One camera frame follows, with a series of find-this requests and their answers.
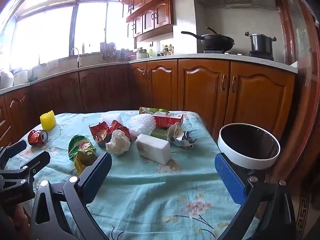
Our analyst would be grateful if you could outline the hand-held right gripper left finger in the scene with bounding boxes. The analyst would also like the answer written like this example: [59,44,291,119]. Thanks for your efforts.
[29,152,113,240]

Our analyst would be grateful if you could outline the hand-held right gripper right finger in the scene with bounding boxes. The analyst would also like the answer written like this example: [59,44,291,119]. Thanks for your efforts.
[214,152,298,240]

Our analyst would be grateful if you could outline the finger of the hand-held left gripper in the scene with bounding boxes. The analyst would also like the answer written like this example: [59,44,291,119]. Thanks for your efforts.
[0,139,28,170]
[14,151,51,180]

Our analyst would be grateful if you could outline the white round waste bin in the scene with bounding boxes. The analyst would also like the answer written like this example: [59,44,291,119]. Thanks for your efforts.
[217,123,280,170]

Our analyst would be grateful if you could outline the green snack packet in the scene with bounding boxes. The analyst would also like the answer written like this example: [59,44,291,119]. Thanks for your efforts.
[68,134,98,175]

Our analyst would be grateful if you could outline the white tissue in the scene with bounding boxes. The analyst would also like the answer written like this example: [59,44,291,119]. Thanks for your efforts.
[105,129,131,156]

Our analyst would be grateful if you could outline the blue white paper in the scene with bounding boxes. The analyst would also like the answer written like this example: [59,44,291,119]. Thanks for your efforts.
[174,131,198,149]

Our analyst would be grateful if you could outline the white foam block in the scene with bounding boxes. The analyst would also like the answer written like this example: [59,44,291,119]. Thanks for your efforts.
[135,134,172,165]

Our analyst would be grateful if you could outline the large white foam net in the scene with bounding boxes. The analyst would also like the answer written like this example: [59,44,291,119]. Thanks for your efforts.
[128,114,157,137]

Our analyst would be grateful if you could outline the silver wrapper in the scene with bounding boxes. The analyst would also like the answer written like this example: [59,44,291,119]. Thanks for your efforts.
[168,122,184,143]

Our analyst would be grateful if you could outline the small green box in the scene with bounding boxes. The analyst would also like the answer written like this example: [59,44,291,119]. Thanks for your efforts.
[150,127,170,140]

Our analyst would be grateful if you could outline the red drink carton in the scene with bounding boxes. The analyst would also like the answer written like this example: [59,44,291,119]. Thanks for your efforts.
[152,112,184,130]

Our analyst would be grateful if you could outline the crushed red drink can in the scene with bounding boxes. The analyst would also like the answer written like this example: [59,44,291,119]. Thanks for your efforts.
[27,129,49,146]

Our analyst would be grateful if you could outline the yellow foam fruit net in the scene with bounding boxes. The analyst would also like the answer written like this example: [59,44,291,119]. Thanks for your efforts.
[40,110,57,131]

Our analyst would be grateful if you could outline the red crumpled snack wrapper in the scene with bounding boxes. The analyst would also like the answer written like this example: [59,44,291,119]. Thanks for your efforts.
[89,120,133,148]

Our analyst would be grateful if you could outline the white rice cooker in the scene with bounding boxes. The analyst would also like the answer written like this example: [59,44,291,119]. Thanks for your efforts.
[0,70,14,89]

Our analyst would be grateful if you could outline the patterned floor rug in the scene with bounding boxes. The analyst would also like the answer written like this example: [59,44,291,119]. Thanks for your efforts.
[295,187,313,240]

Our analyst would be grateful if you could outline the green spouted drink pouch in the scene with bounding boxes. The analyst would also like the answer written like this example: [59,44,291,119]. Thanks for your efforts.
[139,107,170,115]

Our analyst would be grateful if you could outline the wooden lower kitchen cabinets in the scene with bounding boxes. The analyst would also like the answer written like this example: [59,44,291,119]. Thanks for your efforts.
[0,59,297,153]

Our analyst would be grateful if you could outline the wooden kitchen cabinets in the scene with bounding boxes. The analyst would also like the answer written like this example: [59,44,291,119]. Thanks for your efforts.
[119,0,190,43]
[0,59,297,153]

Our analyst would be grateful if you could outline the curved sink faucet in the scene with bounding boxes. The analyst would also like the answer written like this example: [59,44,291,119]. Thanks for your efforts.
[70,47,83,68]

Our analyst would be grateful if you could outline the black induction cooker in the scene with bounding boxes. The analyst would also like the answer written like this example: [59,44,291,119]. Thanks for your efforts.
[249,51,274,61]

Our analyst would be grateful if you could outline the large kitchen window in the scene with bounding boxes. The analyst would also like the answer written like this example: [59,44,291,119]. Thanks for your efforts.
[0,1,135,70]

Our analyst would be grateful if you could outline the knife rack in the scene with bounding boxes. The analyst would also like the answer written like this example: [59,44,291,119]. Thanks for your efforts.
[100,42,117,61]

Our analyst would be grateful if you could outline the white lidded pot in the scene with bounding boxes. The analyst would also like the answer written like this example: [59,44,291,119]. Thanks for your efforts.
[136,47,150,59]

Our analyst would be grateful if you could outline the black wok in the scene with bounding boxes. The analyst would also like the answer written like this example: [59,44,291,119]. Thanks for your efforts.
[181,27,235,51]

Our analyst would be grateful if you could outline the steel cooking pot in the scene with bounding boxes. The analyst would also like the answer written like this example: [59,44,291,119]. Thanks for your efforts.
[244,31,277,53]

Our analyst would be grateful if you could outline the wooden upper kitchen cabinets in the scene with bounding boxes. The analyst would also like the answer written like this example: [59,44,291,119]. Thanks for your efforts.
[119,0,190,43]

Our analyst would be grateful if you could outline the wooden door frame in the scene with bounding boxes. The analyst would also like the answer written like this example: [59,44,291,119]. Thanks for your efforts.
[272,0,320,180]

